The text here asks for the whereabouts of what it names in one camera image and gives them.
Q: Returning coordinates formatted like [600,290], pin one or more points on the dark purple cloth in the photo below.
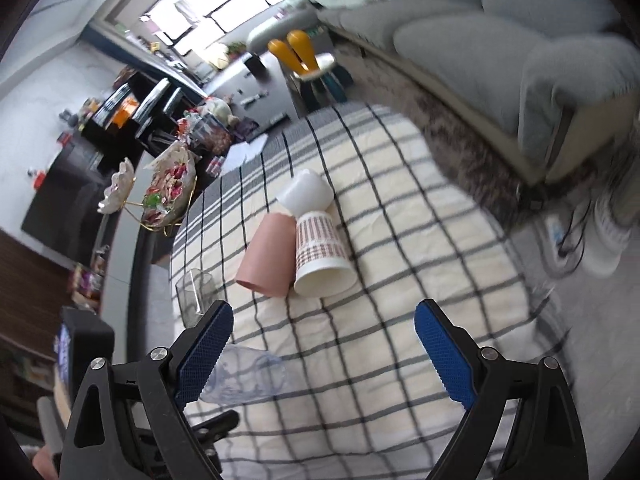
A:
[245,129]

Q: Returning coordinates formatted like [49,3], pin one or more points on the white tv cabinet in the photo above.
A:
[120,263]

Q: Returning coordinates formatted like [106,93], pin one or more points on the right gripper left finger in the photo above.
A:
[202,354]

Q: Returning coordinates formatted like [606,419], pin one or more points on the clear snack jar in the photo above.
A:
[210,134]

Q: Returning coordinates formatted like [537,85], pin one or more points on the red white gadget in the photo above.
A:
[37,177]

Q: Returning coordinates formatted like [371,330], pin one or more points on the flat screen television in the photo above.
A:
[63,215]

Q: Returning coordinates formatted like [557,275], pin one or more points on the potted plant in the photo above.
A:
[235,50]

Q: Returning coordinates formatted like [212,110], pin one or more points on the red snack bag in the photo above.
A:
[86,286]

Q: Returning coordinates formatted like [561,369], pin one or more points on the two tier snack tray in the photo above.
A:
[168,195]

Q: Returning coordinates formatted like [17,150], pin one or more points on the square clear glass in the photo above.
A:
[196,292]

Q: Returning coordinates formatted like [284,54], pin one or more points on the white plastic cup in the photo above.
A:
[306,192]

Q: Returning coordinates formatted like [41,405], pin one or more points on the dark coffee table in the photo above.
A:
[257,97]

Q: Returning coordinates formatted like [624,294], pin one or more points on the left blue curtain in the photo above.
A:
[111,43]

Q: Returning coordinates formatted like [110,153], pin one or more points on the pink plastic cup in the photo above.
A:
[268,266]

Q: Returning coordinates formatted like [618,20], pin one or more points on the black cup on table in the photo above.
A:
[254,65]

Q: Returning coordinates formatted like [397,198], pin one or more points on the checkered tablecloth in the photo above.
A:
[362,400]

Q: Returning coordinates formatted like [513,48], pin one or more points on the grey sectional sofa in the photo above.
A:
[557,80]

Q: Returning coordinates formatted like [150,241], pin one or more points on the person's left hand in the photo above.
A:
[43,464]

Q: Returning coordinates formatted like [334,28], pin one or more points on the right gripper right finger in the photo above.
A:
[545,440]

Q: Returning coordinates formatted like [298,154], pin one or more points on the patterned paper cup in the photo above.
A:
[322,267]

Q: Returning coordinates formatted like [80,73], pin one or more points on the clear blue plastic bottle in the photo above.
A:
[244,374]

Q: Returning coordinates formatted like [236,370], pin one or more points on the white paper sheet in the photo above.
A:
[243,152]

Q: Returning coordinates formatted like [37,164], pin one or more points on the black upright piano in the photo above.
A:
[125,123]

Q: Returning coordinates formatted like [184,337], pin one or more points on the black remote control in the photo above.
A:
[276,120]

